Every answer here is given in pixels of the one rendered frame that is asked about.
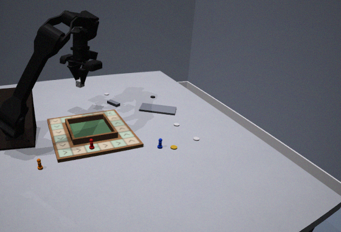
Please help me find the orange game pawn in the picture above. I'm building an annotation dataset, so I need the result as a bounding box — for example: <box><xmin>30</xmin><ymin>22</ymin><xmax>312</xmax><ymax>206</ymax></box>
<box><xmin>37</xmin><ymin>159</ymin><xmax>43</xmax><ymax>170</ymax></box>

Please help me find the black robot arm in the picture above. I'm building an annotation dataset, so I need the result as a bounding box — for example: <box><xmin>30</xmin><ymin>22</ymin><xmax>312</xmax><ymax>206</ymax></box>
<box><xmin>0</xmin><ymin>11</ymin><xmax>99</xmax><ymax>140</ymax></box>

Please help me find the white die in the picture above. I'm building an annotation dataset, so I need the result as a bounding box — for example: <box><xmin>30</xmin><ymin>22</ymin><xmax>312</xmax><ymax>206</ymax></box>
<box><xmin>76</xmin><ymin>79</ymin><xmax>85</xmax><ymax>88</ymax></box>

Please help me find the square wooden game board track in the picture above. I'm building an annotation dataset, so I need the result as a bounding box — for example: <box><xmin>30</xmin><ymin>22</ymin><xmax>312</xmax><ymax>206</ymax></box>
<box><xmin>47</xmin><ymin>109</ymin><xmax>144</xmax><ymax>163</ymax></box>

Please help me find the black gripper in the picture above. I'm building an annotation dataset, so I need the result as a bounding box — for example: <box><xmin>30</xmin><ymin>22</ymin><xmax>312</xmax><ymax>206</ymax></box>
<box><xmin>60</xmin><ymin>44</ymin><xmax>102</xmax><ymax>85</ymax></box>

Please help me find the blue pawn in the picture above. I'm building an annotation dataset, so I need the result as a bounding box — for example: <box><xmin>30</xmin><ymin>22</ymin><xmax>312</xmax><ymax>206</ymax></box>
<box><xmin>157</xmin><ymin>138</ymin><xmax>163</xmax><ymax>149</ymax></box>

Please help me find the wooden game board with arrow squares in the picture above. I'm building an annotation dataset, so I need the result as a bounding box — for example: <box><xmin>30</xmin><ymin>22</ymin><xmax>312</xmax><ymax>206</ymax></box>
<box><xmin>49</xmin><ymin>110</ymin><xmax>140</xmax><ymax>158</ymax></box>

